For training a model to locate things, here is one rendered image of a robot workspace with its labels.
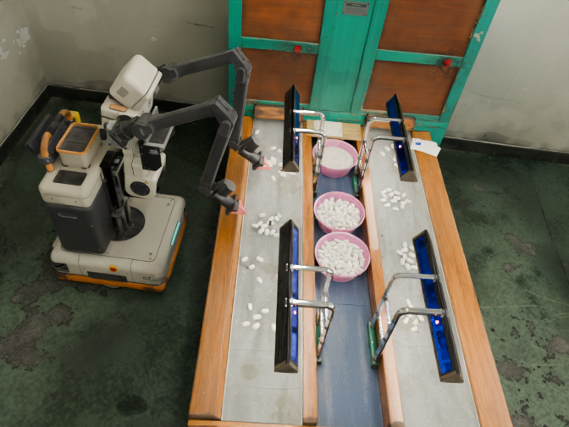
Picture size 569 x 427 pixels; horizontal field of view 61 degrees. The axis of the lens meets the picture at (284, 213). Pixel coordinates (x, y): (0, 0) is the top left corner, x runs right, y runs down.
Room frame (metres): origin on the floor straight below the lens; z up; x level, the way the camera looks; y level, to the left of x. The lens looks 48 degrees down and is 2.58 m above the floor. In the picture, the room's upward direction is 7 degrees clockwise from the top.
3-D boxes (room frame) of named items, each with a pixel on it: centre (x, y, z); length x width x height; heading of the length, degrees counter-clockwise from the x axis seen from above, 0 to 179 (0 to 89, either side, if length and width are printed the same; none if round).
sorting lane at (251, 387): (1.53, 0.05, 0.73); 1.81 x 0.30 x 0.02; 4
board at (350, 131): (2.37, -0.23, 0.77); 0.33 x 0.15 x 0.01; 94
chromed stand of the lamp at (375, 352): (1.03, -0.53, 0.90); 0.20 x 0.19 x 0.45; 4
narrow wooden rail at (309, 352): (1.54, -0.13, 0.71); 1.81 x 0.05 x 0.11; 4
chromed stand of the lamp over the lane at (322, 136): (1.97, -0.06, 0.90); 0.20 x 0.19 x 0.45; 4
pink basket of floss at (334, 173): (2.15, -0.25, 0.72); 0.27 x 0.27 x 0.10
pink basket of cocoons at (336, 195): (1.72, -0.28, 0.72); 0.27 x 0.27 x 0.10
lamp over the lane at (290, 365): (1.00, -0.05, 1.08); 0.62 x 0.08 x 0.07; 4
